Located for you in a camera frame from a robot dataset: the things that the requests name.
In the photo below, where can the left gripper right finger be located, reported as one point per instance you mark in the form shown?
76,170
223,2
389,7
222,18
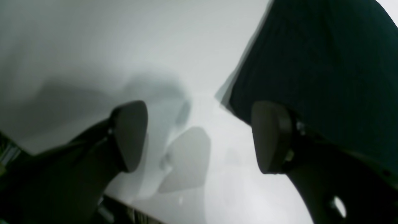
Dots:
338,186

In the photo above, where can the black T-shirt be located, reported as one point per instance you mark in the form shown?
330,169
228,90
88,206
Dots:
334,62

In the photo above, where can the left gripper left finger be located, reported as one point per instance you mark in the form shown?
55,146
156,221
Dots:
64,185

